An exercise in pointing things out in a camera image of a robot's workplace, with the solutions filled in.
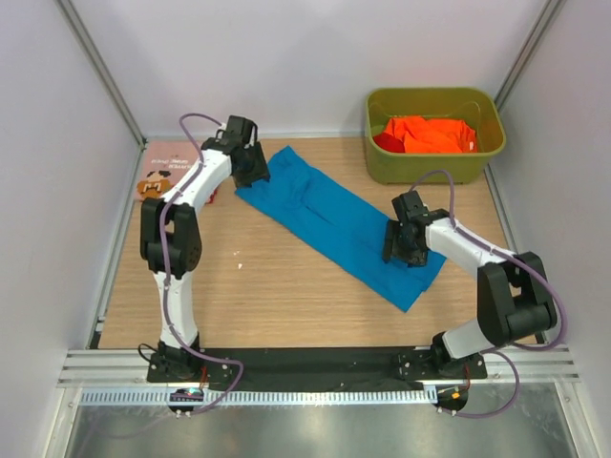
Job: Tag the left aluminium frame post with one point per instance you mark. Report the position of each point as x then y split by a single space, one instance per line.
102 71

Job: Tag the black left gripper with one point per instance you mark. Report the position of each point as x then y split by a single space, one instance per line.
253 168

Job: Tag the aluminium frame post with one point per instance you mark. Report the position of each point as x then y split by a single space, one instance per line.
102 71
545 19

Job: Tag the right aluminium frame post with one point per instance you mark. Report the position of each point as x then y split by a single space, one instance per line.
545 19

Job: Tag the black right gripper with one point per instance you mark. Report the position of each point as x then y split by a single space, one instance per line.
398 243

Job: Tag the folded pink t shirt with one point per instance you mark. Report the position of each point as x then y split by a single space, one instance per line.
164 165

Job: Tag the orange t shirt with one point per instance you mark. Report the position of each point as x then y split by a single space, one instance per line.
433 136

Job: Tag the olive green plastic bin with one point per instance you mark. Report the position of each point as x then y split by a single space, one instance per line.
472 106

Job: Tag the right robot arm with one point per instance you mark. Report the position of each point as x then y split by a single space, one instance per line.
513 297

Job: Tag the white slotted cable duct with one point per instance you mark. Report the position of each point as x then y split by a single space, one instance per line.
173 396

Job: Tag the red t shirt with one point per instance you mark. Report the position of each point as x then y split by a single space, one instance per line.
389 143

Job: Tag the blue t shirt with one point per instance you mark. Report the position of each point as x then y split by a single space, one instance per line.
338 224

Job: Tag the aluminium front rail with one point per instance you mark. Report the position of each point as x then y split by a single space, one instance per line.
125 367

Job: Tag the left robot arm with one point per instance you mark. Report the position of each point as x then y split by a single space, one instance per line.
170 241

